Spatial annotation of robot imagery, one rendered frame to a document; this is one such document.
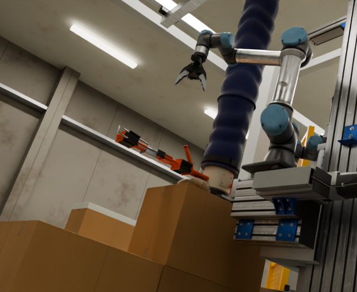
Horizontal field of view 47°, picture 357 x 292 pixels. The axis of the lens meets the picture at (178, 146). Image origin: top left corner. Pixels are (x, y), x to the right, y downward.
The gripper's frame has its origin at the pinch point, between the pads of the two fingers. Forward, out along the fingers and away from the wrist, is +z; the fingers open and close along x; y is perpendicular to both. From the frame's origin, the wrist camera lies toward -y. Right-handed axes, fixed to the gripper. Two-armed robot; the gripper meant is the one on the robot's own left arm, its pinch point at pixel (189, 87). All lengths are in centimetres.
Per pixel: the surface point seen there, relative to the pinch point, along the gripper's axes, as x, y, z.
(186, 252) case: -19, 17, 75
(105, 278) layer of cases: 9, -5, 97
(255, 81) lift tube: -31, 38, -35
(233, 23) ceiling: 11, 271, -258
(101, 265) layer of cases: 12, -7, 93
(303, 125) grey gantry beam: -113, 340, -171
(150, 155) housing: 11.4, 16.2, 34.1
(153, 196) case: 7, 35, 49
